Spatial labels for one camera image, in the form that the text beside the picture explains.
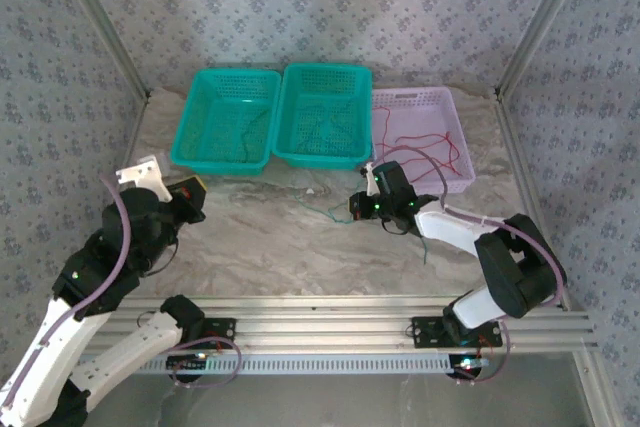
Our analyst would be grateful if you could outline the coloured wires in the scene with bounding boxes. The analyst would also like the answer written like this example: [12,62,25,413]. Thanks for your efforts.
[291,189,431,266]

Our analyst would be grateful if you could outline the thin red cable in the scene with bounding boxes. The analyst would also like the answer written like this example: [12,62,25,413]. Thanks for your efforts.
[373,105,396,154]
[393,130,462,182]
[397,144,451,183]

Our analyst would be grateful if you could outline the teal plastic basket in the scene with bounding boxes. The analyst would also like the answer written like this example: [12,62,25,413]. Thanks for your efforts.
[269,63,375,172]
[168,69,283,178]

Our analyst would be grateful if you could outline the lilac plastic basket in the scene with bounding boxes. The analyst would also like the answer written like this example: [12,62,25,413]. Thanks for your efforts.
[370,86,477,197]

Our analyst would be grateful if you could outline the aluminium base beam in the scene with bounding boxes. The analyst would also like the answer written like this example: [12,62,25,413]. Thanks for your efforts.
[79,294,599,354]

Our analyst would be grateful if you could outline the black controller board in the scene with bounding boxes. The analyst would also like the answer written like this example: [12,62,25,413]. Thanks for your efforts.
[449,354,489,381]
[167,354,211,382]

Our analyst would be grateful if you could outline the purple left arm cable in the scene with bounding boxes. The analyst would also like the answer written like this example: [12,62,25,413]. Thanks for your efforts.
[2,175,243,408]

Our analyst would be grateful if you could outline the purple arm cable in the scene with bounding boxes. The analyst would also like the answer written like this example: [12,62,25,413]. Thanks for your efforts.
[2,175,243,408]
[369,146,567,386]

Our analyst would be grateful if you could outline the aluminium table side rail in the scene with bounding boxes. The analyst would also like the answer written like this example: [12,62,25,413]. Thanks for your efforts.
[492,89,621,427]
[79,91,152,301]

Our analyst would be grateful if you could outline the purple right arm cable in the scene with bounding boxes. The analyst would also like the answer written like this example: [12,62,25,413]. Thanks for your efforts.
[369,146,567,386]

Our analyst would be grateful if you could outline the white slotted cable duct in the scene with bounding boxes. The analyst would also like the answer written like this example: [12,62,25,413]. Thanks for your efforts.
[79,356,459,377]

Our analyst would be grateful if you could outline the aluminium frame post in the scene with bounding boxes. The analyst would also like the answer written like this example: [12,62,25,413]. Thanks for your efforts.
[495,0,597,94]
[49,0,152,101]

